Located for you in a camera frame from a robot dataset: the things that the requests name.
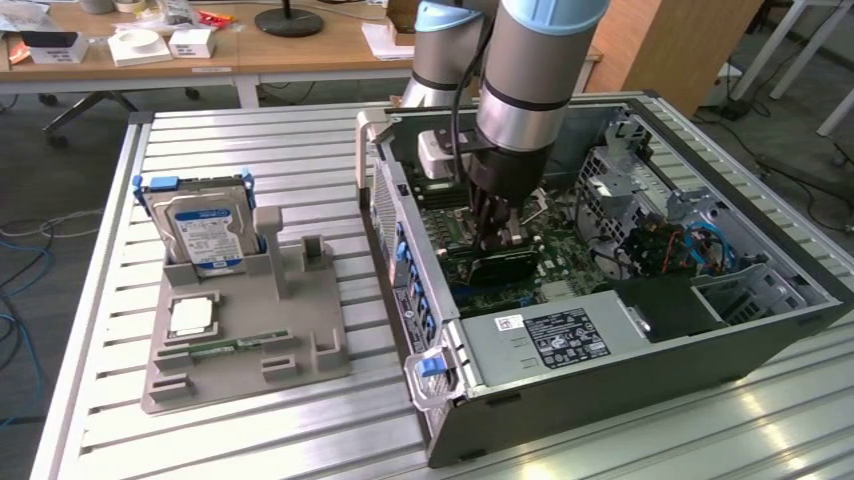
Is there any white box with tape roll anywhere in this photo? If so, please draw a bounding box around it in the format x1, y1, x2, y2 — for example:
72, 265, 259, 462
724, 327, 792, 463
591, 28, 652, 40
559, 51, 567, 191
105, 27, 173, 69

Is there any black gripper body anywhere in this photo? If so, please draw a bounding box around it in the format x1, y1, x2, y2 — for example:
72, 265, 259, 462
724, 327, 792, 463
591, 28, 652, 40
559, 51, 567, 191
465, 144, 552, 211

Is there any open dark PC case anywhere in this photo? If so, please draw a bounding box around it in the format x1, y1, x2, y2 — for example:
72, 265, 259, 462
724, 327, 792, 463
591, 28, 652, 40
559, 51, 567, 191
355, 97, 847, 470

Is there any hard disk in blue caddy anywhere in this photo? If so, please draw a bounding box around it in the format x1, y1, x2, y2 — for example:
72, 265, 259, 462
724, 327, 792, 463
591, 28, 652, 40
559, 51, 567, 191
132, 169, 261, 279

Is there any metal socket cover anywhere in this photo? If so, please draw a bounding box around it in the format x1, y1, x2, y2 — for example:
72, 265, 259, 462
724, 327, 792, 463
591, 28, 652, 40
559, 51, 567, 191
525, 188, 555, 224

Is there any blue floor cable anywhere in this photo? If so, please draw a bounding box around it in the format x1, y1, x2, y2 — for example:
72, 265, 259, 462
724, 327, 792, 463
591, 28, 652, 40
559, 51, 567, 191
0, 234, 53, 426

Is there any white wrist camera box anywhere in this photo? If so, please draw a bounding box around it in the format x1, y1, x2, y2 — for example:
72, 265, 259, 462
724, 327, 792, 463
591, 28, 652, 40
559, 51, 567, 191
416, 128, 468, 179

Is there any red wire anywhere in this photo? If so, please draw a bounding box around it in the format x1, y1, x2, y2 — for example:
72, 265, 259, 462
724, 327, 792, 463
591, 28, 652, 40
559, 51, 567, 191
659, 224, 690, 274

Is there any silver disk bay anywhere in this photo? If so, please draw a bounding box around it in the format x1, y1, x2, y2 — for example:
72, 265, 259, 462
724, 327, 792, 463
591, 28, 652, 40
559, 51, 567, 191
690, 262, 808, 326

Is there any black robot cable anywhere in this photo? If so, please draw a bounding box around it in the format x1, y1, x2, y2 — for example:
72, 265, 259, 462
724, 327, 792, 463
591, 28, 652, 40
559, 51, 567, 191
448, 0, 499, 186

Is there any blue data wire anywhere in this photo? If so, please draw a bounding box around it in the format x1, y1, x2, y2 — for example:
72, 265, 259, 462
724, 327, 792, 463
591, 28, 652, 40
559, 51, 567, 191
683, 219, 736, 275

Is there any white box with black lid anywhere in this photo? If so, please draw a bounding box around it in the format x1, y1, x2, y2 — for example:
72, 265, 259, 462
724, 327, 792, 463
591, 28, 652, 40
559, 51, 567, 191
17, 30, 92, 65

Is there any grey parts rack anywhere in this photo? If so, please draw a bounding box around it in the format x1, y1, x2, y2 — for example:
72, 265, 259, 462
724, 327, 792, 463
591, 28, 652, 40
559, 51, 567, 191
141, 205, 355, 417

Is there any green Dell motherboard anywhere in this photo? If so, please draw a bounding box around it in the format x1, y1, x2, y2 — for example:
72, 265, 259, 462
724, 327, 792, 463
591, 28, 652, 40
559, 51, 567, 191
416, 179, 615, 319

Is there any white floor cable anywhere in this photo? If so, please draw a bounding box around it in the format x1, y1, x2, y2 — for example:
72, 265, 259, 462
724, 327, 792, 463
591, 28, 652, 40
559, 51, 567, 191
0, 209, 102, 239

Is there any silver CPU chip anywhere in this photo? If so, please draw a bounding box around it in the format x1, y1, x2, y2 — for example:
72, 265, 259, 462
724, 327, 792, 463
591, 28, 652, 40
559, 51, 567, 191
169, 299, 219, 336

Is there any silver drive cage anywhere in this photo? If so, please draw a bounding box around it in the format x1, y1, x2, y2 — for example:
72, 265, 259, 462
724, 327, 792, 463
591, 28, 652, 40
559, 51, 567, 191
572, 112, 668, 246

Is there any blue case latch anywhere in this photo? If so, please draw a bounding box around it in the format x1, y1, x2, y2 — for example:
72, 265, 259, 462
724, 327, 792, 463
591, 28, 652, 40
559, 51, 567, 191
412, 349, 445, 384

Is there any white table frame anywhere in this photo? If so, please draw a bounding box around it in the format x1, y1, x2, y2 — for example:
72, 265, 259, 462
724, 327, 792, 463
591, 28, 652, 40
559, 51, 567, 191
726, 0, 854, 139

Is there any grey power supply unit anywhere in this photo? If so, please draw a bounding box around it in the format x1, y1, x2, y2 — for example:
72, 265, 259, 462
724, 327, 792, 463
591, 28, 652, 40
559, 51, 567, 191
456, 292, 652, 389

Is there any black office chair base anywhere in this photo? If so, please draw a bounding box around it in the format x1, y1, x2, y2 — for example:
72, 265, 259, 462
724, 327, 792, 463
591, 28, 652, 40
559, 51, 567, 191
37, 88, 201, 149

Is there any wooden desk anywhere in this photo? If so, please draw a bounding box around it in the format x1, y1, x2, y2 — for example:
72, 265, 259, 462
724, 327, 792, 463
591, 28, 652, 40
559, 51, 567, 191
0, 0, 606, 109

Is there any black round lamp base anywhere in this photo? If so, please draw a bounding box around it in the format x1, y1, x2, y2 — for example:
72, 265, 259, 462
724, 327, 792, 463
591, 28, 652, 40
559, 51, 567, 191
252, 0, 327, 39

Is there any black Nvidia graphics card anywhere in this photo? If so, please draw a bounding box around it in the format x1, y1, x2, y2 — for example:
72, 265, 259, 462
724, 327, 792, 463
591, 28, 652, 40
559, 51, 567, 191
452, 244, 540, 289

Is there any white labelled cardboard box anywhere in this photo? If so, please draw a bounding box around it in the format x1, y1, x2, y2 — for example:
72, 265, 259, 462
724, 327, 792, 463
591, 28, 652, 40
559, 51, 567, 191
167, 28, 219, 60

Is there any wooden cabinet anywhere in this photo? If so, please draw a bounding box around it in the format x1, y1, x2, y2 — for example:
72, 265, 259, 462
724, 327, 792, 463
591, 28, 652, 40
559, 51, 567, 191
579, 0, 766, 119

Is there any white paper stack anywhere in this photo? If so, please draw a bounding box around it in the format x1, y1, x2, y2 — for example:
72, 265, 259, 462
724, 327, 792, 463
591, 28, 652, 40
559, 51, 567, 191
359, 20, 416, 62

